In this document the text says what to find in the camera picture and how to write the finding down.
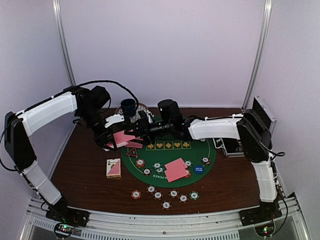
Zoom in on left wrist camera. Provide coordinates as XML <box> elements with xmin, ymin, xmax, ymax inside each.
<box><xmin>104</xmin><ymin>114</ymin><xmax>125</xmax><ymax>128</ymax></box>

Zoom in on left aluminium frame post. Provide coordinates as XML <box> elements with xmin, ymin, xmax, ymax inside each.
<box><xmin>52</xmin><ymin>0</ymin><xmax>77</xmax><ymax>86</ymax></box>

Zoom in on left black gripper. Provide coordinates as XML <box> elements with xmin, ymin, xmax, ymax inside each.
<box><xmin>77</xmin><ymin>105</ymin><xmax>117</xmax><ymax>151</ymax></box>

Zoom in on scattered brown chip one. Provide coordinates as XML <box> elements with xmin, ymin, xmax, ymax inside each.
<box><xmin>146</xmin><ymin>185</ymin><xmax>156</xmax><ymax>194</ymax></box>

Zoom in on patterned ceramic saucer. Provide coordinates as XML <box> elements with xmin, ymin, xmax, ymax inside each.
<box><xmin>114</xmin><ymin>103</ymin><xmax>149</xmax><ymax>123</ymax></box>

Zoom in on green poker chip stack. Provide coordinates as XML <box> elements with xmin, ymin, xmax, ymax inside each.
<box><xmin>189</xmin><ymin>191</ymin><xmax>200</xmax><ymax>201</ymax></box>

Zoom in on aluminium poker chip case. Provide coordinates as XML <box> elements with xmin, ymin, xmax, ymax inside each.
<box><xmin>212</xmin><ymin>95</ymin><xmax>278</xmax><ymax>158</ymax></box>

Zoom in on aluminium frame post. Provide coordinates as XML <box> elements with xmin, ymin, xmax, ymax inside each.
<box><xmin>241</xmin><ymin>0</ymin><xmax>273</xmax><ymax>111</ymax></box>
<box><xmin>52</xmin><ymin>0</ymin><xmax>77</xmax><ymax>86</ymax></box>

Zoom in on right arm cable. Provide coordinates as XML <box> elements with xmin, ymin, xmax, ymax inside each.
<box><xmin>264</xmin><ymin>147</ymin><xmax>288</xmax><ymax>226</ymax></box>

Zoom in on red poker chip stack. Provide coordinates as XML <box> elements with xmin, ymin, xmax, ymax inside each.
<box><xmin>131</xmin><ymin>190</ymin><xmax>142</xmax><ymax>200</ymax></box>

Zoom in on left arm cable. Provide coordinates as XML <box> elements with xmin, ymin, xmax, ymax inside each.
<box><xmin>72</xmin><ymin>79</ymin><xmax>141</xmax><ymax>118</ymax></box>

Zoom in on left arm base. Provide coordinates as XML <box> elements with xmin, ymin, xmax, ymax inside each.
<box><xmin>45</xmin><ymin>208</ymin><xmax>90</xmax><ymax>239</ymax></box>

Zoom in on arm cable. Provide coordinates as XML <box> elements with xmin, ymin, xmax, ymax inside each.
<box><xmin>72</xmin><ymin>79</ymin><xmax>141</xmax><ymax>118</ymax></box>
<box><xmin>264</xmin><ymin>147</ymin><xmax>288</xmax><ymax>226</ymax></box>

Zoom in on dark blue mug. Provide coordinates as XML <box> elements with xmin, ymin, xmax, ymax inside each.
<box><xmin>120</xmin><ymin>98</ymin><xmax>136</xmax><ymax>118</ymax></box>

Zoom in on playing card box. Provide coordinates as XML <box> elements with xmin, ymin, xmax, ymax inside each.
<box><xmin>106</xmin><ymin>158</ymin><xmax>121</xmax><ymax>178</ymax></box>

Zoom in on scattered brown chip two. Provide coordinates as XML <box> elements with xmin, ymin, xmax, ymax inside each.
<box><xmin>153</xmin><ymin>191</ymin><xmax>163</xmax><ymax>200</ymax></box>

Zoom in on right aluminium frame post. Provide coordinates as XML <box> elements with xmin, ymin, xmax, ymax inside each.
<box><xmin>241</xmin><ymin>0</ymin><xmax>273</xmax><ymax>111</ymax></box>

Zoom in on round green poker mat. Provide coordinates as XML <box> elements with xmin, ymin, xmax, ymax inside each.
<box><xmin>121</xmin><ymin>135</ymin><xmax>217</xmax><ymax>188</ymax></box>

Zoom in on scattered brown chip three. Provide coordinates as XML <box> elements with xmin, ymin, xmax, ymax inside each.
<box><xmin>161</xmin><ymin>201</ymin><xmax>172</xmax><ymax>210</ymax></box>

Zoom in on pink playing card deck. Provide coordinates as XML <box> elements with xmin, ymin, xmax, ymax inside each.
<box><xmin>104</xmin><ymin>130</ymin><xmax>136</xmax><ymax>150</ymax></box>

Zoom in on front aluminium rail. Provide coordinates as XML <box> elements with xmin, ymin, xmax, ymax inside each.
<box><xmin>18</xmin><ymin>197</ymin><xmax>311</xmax><ymax>240</ymax></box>

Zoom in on red chips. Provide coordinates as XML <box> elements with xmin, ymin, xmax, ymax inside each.
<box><xmin>185</xmin><ymin>170</ymin><xmax>191</xmax><ymax>178</ymax></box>
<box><xmin>135</xmin><ymin>158</ymin><xmax>146</xmax><ymax>169</ymax></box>

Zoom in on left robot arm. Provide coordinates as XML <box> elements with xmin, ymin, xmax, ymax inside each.
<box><xmin>4</xmin><ymin>86</ymin><xmax>117</xmax><ymax>222</ymax></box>

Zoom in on green chips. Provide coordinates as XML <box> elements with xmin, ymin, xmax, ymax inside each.
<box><xmin>152</xmin><ymin>162</ymin><xmax>164</xmax><ymax>173</ymax></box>
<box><xmin>185</xmin><ymin>160</ymin><xmax>193</xmax><ymax>168</ymax></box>

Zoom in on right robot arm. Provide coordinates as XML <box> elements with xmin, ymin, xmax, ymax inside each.
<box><xmin>124</xmin><ymin>99</ymin><xmax>285</xmax><ymax>221</ymax></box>

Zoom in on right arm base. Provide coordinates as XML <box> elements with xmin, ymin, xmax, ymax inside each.
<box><xmin>239</xmin><ymin>206</ymin><xmax>282</xmax><ymax>238</ymax></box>

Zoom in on triangular black red dealer button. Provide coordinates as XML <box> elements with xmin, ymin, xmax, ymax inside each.
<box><xmin>125</xmin><ymin>147</ymin><xmax>139</xmax><ymax>158</ymax></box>

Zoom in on brown chip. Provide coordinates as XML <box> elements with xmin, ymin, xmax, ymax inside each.
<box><xmin>201</xmin><ymin>157</ymin><xmax>211</xmax><ymax>166</ymax></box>
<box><xmin>142</xmin><ymin>168</ymin><xmax>152</xmax><ymax>176</ymax></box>

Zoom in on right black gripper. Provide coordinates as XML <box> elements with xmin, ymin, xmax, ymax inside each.
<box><xmin>125</xmin><ymin>116</ymin><xmax>174</xmax><ymax>145</ymax></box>

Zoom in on blue small blind button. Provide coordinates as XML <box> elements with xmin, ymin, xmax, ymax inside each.
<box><xmin>193</xmin><ymin>165</ymin><xmax>205</xmax><ymax>175</ymax></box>

